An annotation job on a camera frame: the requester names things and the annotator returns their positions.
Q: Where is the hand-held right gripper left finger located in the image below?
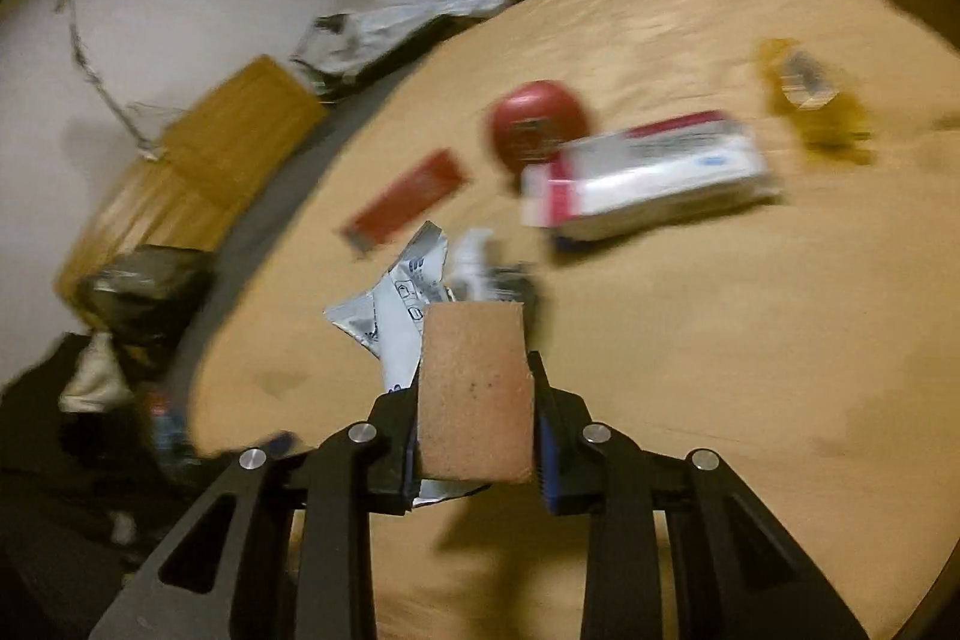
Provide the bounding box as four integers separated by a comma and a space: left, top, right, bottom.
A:
90, 377, 421, 640

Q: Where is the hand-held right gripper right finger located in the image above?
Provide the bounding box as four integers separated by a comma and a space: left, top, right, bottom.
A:
529, 351, 871, 640

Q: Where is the brown rectangular block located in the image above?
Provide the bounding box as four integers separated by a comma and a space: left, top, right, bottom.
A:
416, 301, 535, 485

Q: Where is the silver foil wrapper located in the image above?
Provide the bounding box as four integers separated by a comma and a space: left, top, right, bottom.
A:
324, 220, 451, 395

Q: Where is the white tube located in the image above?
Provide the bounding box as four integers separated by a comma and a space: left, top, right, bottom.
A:
446, 227, 500, 304

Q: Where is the flat red box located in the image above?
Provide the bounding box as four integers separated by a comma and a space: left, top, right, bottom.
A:
341, 151, 472, 251

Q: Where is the dark grey bed sheet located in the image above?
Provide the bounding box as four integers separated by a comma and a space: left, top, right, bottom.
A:
172, 32, 481, 386

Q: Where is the white medicine box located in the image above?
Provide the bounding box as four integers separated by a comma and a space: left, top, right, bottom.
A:
520, 110, 777, 251

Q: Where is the black plastic bag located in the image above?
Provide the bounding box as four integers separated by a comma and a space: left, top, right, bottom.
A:
75, 245, 215, 348

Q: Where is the white cloth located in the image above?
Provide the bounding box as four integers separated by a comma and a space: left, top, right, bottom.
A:
60, 332, 132, 412

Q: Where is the round red tin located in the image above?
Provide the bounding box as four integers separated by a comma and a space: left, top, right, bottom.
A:
486, 80, 593, 176

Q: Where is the wooden headboard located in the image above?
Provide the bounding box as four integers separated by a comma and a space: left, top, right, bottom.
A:
56, 53, 331, 311

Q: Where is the low clear plastic sheet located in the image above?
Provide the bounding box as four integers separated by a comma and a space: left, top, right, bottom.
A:
292, 0, 518, 86

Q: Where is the yellow crumpled wrapper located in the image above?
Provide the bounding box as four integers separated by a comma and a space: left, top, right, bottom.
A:
757, 36, 875, 165

